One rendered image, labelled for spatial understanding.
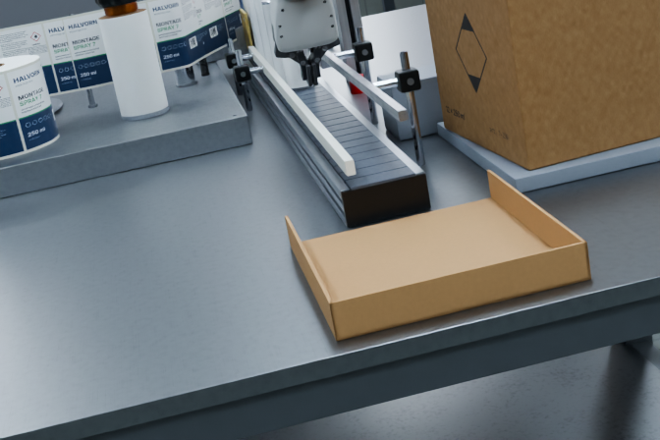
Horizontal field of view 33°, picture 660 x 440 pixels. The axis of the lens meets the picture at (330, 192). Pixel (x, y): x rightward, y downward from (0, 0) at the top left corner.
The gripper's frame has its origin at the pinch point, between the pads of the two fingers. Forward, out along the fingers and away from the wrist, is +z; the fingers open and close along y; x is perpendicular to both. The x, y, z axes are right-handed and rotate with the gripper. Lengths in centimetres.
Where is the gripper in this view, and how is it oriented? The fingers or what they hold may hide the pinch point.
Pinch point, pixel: (310, 71)
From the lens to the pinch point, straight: 181.3
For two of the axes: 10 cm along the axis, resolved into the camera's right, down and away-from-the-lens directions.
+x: 2.3, 5.6, -8.0
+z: 1.0, 8.0, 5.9
